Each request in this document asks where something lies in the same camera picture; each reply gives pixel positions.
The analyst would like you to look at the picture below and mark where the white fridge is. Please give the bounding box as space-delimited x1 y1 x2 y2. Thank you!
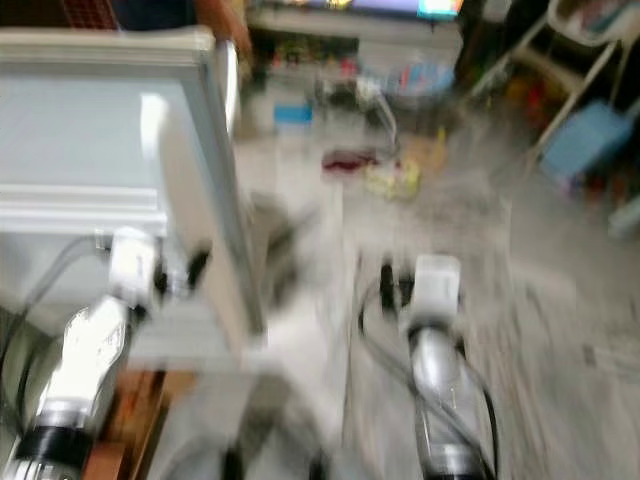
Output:
0 26 267 371

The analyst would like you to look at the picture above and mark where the yellow plastic package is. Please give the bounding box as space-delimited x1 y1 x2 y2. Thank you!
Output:
366 158 423 201

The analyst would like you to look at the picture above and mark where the dark red package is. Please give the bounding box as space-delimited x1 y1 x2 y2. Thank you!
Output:
322 148 381 173

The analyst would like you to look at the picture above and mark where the grey robot leg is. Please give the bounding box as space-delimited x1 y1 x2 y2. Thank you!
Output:
156 374 336 480

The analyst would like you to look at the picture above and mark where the small blue box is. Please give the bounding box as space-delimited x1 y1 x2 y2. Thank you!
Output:
274 102 315 127

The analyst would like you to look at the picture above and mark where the blue plastic stool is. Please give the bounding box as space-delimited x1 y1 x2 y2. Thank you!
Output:
540 98 635 185

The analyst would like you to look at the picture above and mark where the person in dark clothes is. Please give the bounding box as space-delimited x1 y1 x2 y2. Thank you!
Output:
110 0 253 61

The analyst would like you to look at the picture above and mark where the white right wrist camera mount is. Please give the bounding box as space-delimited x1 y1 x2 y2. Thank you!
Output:
412 255 463 326

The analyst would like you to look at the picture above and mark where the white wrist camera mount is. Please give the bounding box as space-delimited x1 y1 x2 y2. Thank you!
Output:
412 255 463 326
108 227 161 301

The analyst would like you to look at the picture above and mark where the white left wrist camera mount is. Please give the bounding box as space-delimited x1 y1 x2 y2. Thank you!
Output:
108 227 161 301

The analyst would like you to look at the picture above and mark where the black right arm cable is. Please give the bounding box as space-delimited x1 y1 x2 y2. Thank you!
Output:
358 290 503 479

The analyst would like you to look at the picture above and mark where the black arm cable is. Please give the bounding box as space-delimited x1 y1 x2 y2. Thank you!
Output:
0 234 113 431
358 290 503 479

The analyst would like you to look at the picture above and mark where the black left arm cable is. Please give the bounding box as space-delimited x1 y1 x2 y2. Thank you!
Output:
0 234 113 431

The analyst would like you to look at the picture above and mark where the white chair frame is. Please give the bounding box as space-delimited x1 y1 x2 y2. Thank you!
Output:
464 0 640 171

